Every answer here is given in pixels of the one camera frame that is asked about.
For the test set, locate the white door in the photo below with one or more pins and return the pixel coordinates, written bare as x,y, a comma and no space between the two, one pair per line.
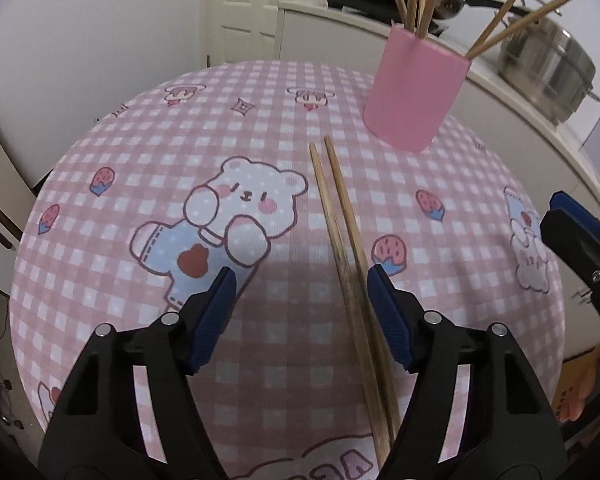
250,10

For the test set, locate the white counter cabinet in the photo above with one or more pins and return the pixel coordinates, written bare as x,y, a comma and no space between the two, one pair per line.
320,35

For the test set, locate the bunch of wooden chopsticks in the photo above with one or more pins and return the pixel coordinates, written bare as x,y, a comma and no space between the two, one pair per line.
424,10

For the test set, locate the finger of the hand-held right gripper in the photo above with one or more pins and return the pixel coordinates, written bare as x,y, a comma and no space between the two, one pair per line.
562,201
580,245

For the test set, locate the pink checked bear tablecloth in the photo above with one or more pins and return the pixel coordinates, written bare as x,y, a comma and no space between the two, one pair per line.
130,135

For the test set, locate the brown cardboard box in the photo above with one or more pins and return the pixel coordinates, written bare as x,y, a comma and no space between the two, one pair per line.
562,382

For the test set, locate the person's right hand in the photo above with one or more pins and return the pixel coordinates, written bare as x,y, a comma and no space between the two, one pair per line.
587,395

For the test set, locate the single bamboo chopstick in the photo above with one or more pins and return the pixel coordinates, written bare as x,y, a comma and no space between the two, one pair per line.
345,200

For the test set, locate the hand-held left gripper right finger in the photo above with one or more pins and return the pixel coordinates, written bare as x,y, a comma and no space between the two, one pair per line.
390,320

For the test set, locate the stainless steel steamer pot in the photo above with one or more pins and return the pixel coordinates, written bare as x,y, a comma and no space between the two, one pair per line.
545,70

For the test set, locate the pink cup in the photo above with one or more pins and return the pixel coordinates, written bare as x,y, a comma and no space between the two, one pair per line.
410,90

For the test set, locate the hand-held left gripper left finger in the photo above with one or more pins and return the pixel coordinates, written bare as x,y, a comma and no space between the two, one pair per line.
212,320

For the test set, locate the wooden chopstick pair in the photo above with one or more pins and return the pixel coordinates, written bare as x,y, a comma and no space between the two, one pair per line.
326,200

